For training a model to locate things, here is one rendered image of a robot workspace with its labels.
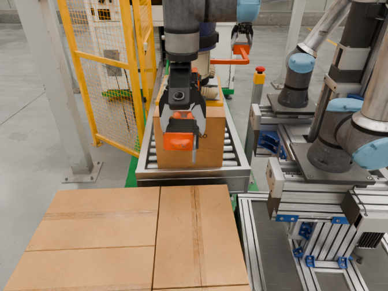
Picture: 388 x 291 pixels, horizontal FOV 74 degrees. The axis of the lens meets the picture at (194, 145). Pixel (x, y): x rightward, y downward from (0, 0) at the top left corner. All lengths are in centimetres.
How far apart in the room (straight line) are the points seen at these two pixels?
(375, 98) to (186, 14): 50
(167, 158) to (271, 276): 88
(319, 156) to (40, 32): 186
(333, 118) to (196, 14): 55
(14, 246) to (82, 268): 107
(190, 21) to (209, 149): 105
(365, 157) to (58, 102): 205
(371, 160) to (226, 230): 77
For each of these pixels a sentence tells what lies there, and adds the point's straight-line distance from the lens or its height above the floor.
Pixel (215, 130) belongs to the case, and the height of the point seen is 86.
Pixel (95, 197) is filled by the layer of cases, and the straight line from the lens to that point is 159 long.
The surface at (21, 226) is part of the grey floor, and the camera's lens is 243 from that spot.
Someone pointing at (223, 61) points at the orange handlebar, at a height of 126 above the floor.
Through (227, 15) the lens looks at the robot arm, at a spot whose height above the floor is 153.
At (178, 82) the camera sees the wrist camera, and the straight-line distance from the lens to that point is 57.
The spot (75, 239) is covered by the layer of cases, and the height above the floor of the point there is 54.
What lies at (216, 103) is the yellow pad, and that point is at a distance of 111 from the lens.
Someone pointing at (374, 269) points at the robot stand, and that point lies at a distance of 191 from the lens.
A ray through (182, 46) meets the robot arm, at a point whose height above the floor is 148.
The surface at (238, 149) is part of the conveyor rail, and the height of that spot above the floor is 59.
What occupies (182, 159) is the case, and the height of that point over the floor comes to 66.
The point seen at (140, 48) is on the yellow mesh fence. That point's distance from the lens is 253.
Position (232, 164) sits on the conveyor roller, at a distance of 173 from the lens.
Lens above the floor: 161
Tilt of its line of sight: 34 degrees down
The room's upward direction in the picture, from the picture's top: straight up
